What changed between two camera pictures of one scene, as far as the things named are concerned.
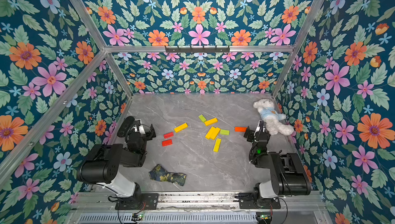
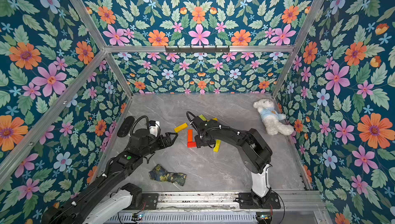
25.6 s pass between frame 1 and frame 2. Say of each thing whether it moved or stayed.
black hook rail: stayed
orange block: moved
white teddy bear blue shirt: stayed
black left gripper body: moved
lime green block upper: stayed
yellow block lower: stayed
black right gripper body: moved
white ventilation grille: stayed
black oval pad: stayed
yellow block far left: stayed
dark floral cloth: stayed
